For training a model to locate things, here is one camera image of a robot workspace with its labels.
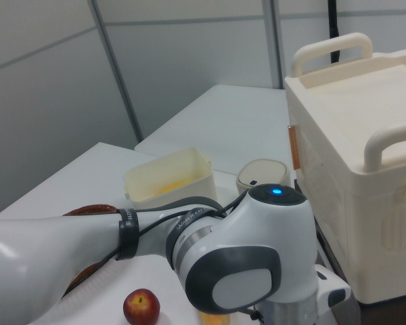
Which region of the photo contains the small lidded cream container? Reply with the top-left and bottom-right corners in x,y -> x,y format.
236,158 -> 290,196

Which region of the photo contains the brown wicker basket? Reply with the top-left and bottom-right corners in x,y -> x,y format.
61,202 -> 120,299

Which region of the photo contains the grey velcro strap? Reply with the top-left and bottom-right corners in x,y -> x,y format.
164,195 -> 226,240

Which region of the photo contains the black cable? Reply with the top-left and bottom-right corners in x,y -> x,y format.
62,192 -> 248,298

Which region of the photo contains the large cream cooler box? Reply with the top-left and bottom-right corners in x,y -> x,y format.
284,32 -> 406,305

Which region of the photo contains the copper latch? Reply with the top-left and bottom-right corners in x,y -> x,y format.
287,125 -> 302,171

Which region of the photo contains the red apple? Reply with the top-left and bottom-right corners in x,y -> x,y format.
122,288 -> 161,325

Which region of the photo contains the black strap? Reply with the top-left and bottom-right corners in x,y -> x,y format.
116,207 -> 141,262

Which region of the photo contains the black pole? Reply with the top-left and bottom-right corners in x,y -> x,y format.
325,0 -> 342,64

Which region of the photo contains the open cream plastic container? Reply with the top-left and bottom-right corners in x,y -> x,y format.
122,146 -> 218,211

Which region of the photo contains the long cheese-topped bread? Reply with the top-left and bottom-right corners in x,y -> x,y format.
199,311 -> 231,325

